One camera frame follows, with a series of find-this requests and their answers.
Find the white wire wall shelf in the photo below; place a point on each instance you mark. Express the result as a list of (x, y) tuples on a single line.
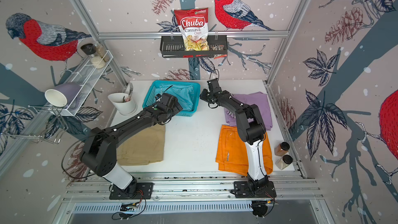
[(86, 75)]

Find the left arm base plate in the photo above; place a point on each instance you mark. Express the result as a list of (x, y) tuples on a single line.
[(135, 191)]

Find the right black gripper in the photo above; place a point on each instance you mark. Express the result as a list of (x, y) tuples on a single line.
[(202, 94)]

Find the white utensil holder cup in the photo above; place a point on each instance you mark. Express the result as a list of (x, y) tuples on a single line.
[(123, 105)]

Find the black wall basket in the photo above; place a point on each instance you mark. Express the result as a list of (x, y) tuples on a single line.
[(177, 47)]

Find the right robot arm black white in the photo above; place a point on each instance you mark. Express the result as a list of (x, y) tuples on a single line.
[(251, 130)]

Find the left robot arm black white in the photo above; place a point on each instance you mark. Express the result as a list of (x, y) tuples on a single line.
[(99, 153)]

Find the black lid spice jar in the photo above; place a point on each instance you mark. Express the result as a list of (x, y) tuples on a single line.
[(89, 50)]

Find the beige spice jar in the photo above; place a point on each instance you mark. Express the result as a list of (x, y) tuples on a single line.
[(284, 162)]

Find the metal utensils in cup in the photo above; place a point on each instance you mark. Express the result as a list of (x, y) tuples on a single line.
[(129, 92)]

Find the orange pants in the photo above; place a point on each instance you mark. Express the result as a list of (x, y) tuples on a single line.
[(231, 153)]

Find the brown spice jar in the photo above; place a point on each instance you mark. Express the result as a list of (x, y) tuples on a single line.
[(282, 149)]

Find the glass spice jar on shelf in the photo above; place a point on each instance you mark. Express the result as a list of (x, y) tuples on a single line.
[(101, 51)]

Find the purple white cup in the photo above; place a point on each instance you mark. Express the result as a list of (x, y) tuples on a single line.
[(62, 95)]

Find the Chuba cassava chips bag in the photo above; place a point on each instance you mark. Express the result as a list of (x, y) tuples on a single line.
[(193, 25)]

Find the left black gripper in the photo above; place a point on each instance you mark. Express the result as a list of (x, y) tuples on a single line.
[(176, 109)]

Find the teal pants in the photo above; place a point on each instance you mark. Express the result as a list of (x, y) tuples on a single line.
[(183, 94)]

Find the wire cup holder rack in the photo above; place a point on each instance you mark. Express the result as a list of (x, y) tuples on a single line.
[(35, 124)]

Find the purple pants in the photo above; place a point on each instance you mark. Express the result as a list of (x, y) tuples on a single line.
[(261, 101)]

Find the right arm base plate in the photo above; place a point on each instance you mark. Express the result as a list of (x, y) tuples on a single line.
[(242, 189)]

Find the teal plastic basket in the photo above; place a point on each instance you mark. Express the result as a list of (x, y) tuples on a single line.
[(152, 98)]

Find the beige pants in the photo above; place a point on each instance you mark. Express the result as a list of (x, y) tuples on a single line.
[(143, 148)]

